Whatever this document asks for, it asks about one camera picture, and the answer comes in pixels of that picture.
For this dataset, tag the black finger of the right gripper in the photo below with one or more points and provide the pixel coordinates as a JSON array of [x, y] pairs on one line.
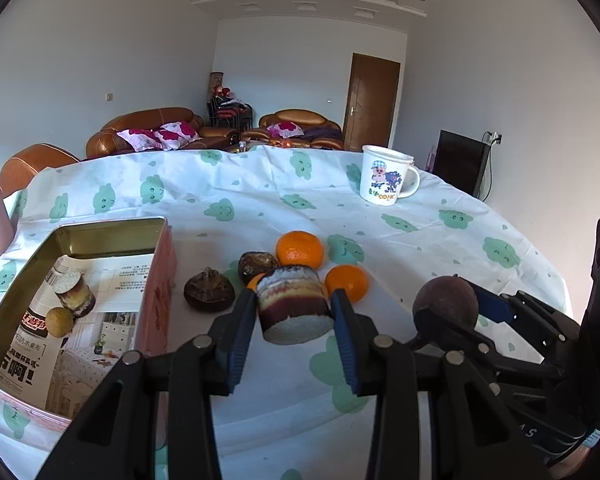
[[529, 317], [447, 335]]

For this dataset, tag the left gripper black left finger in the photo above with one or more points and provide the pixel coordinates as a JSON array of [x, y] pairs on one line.
[[114, 434]]

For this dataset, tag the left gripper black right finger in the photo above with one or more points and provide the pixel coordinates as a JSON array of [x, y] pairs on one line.
[[435, 418]]

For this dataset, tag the dark purple passion fruit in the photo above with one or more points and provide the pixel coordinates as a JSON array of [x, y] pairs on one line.
[[451, 297]]

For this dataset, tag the small orange mandarin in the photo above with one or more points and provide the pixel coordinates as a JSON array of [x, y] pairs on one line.
[[352, 279]]

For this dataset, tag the large orange mandarin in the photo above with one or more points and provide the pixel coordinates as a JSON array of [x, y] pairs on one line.
[[299, 247]]

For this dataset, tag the printed paper leaflet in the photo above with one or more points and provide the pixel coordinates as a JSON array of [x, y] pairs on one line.
[[57, 375]]

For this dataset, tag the pink metal tin box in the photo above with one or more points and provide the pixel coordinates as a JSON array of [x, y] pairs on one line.
[[89, 241]]

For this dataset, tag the small yellow-brown longan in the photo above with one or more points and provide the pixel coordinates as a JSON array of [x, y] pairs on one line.
[[59, 322]]

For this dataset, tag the sugarcane piece in tin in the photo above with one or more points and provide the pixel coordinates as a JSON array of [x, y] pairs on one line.
[[74, 294]]

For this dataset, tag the white cartoon mug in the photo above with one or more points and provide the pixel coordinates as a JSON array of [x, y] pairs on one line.
[[387, 175]]

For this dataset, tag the black television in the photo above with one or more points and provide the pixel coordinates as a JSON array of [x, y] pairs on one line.
[[461, 162]]

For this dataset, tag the dark brown mangosteen front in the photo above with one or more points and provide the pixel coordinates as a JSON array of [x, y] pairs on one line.
[[209, 291]]

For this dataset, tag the brown leather small sofa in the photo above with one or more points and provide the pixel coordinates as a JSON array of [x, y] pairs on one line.
[[319, 131]]

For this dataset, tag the pink floral pillow small sofa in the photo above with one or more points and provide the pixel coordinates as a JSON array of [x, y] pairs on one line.
[[284, 130]]

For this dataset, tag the brown wooden door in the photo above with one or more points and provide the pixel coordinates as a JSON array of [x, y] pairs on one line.
[[373, 88]]

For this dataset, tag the cluttered coffee table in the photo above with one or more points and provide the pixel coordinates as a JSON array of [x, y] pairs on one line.
[[248, 145]]

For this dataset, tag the stacked dark chairs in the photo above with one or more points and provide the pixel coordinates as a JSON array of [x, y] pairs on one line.
[[224, 110]]

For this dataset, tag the pink floral pillow left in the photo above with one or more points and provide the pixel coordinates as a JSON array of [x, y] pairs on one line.
[[141, 140]]

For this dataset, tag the pink floral pillow right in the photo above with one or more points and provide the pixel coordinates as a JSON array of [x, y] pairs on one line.
[[176, 135]]

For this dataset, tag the brown leather long sofa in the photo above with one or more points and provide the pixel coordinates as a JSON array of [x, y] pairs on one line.
[[106, 142]]

